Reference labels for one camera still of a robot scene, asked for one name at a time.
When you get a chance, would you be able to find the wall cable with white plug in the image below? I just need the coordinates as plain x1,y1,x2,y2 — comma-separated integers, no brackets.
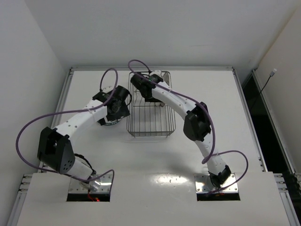
258,68,277,94

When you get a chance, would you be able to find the green rimmed lettered plate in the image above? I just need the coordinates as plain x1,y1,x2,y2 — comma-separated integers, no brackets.
98,118,122,126

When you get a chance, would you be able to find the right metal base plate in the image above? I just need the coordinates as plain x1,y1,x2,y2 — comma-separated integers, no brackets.
194,174,238,194

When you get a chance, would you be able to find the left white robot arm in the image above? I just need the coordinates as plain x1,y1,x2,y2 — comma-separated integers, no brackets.
37,86,131,182

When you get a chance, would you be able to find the wire dish rack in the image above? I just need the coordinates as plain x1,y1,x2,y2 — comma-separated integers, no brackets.
126,73,176,137

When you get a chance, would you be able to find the metal base plate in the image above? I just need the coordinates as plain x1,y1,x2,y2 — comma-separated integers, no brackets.
69,172,113,194
194,174,238,194

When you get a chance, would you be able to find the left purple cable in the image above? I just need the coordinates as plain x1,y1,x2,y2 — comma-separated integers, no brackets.
16,68,119,193

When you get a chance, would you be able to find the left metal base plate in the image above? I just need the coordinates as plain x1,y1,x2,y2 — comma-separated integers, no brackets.
69,172,113,194

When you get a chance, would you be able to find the orange sunburst plate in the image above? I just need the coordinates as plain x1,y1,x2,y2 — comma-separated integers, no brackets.
163,72,170,86

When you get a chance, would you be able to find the left black base cable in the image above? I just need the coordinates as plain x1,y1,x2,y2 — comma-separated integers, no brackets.
75,154,96,175

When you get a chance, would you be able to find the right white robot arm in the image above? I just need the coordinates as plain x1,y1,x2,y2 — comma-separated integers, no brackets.
130,70,231,189

